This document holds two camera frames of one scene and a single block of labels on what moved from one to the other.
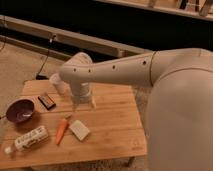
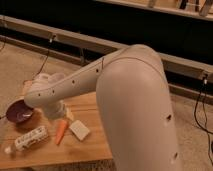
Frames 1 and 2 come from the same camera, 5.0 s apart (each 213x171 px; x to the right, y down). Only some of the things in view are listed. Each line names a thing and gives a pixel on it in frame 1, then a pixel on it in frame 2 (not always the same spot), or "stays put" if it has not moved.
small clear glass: (8, 150) stays put
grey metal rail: (86, 41) stays put
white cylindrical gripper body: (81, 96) -> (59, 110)
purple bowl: (20, 111) stays put
